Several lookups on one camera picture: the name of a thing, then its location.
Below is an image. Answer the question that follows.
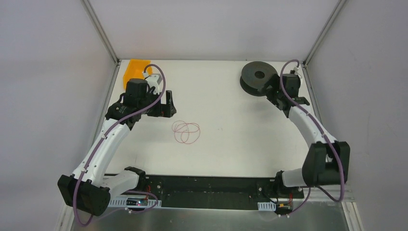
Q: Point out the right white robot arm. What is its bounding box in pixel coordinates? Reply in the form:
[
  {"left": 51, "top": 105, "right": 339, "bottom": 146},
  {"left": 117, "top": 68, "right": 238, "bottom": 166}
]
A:
[{"left": 266, "top": 74, "right": 350, "bottom": 197}]

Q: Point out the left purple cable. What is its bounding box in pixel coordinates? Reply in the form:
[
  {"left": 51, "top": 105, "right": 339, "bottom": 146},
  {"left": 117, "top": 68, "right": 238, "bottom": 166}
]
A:
[{"left": 72, "top": 64, "right": 166, "bottom": 228}]

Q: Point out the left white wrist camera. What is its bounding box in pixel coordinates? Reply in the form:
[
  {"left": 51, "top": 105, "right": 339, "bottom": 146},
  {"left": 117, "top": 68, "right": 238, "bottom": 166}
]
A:
[{"left": 142, "top": 72, "right": 163, "bottom": 95}]

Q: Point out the left white cable duct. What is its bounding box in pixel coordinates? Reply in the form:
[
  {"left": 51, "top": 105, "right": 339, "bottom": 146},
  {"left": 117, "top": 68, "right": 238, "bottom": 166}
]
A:
[{"left": 108, "top": 196, "right": 162, "bottom": 208}]

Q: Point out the black cable spool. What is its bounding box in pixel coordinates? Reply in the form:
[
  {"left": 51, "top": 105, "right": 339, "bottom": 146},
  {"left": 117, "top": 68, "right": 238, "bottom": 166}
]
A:
[{"left": 240, "top": 61, "right": 279, "bottom": 97}]

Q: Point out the orange plastic bin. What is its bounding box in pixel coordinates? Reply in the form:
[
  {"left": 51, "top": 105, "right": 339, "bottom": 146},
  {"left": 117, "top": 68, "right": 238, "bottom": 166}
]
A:
[{"left": 123, "top": 59, "right": 153, "bottom": 90}]

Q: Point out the right white cable duct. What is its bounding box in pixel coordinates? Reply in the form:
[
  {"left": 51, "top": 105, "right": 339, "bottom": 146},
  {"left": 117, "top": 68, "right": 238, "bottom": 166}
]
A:
[{"left": 257, "top": 202, "right": 276, "bottom": 212}]

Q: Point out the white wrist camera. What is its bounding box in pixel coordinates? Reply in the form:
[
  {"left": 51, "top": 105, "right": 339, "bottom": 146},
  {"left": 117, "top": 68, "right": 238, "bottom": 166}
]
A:
[
  {"left": 290, "top": 66, "right": 302, "bottom": 78},
  {"left": 142, "top": 72, "right": 163, "bottom": 95}
]

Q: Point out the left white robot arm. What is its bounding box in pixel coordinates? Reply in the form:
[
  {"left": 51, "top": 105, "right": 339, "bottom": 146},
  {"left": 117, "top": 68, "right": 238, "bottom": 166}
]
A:
[{"left": 57, "top": 78, "right": 177, "bottom": 216}]

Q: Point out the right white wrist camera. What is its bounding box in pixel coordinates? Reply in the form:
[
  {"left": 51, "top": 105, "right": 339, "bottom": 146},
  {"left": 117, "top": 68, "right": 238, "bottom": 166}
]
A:
[{"left": 290, "top": 66, "right": 302, "bottom": 78}]

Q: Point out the thin red wire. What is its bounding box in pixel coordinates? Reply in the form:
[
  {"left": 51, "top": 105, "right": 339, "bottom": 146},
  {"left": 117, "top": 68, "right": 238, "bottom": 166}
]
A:
[{"left": 171, "top": 120, "right": 202, "bottom": 145}]

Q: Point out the white cable duct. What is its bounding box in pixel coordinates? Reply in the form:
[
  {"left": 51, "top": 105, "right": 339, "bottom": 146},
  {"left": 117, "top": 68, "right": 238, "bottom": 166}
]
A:
[
  {"left": 108, "top": 196, "right": 162, "bottom": 208},
  {"left": 257, "top": 202, "right": 276, "bottom": 212}
]

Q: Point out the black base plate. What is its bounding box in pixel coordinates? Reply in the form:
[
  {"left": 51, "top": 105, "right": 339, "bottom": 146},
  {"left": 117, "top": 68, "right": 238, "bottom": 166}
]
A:
[{"left": 125, "top": 175, "right": 304, "bottom": 210}]

